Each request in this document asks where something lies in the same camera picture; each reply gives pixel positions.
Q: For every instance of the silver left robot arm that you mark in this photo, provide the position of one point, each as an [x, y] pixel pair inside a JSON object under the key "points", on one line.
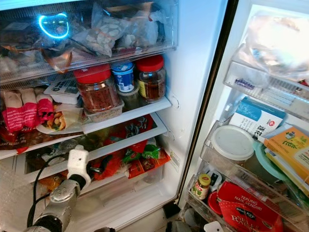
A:
{"points": [[63, 198]]}

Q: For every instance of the clear fridge drawer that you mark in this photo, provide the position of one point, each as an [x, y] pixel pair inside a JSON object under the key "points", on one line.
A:
{"points": [[157, 29]]}

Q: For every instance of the white open fridge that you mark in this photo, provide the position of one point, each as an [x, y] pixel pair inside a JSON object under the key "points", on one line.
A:
{"points": [[193, 72]]}

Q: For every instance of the white fridge door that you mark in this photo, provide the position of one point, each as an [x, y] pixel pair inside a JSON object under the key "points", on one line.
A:
{"points": [[231, 92]]}

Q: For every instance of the pink wrapped pack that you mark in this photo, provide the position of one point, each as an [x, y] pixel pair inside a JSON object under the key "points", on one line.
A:
{"points": [[12, 116], [45, 108], [30, 110]]}

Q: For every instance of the white plate with food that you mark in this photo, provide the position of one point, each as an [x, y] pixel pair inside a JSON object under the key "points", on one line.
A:
{"points": [[60, 121]]}

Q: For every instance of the white flat box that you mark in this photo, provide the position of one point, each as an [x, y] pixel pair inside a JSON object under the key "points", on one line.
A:
{"points": [[63, 92]]}

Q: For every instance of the large red lid jar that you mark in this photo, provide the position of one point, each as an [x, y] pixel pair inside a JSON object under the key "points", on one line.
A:
{"points": [[96, 94]]}

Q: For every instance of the clear plastic food tub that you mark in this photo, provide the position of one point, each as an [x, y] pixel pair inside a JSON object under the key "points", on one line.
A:
{"points": [[106, 115]]}

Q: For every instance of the blue label white cup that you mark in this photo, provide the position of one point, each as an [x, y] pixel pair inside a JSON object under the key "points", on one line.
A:
{"points": [[124, 79]]}

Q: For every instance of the red snack bag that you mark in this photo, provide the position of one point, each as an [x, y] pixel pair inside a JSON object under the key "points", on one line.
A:
{"points": [[133, 128]]}

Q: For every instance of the green snack packet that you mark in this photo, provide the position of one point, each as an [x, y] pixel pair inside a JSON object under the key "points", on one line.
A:
{"points": [[149, 152]]}

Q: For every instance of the small red lid jar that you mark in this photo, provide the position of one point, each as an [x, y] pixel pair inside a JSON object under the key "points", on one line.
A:
{"points": [[150, 82]]}

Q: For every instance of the orange snack packet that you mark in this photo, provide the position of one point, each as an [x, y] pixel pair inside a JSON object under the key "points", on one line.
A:
{"points": [[149, 166]]}

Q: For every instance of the small yellow lid jar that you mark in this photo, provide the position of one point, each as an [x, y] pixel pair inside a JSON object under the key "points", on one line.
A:
{"points": [[200, 188]]}

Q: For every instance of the round white lid container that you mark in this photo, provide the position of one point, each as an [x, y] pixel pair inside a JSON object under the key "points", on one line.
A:
{"points": [[231, 142]]}

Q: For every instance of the blue white carton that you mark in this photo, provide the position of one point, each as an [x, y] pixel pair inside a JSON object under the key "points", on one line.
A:
{"points": [[256, 116]]}

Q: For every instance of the red flour bag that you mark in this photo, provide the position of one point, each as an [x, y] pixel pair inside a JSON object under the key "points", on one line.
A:
{"points": [[246, 212]]}

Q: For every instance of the teal plastic container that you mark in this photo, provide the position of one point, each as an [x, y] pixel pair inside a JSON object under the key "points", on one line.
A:
{"points": [[263, 162]]}

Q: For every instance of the clear plastic bag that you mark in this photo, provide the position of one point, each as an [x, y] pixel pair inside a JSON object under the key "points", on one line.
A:
{"points": [[277, 43]]}

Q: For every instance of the orange cardboard box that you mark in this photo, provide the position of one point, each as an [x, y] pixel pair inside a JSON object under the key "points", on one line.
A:
{"points": [[289, 145]]}

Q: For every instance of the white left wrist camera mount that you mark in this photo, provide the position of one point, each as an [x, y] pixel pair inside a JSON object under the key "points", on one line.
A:
{"points": [[78, 162]]}

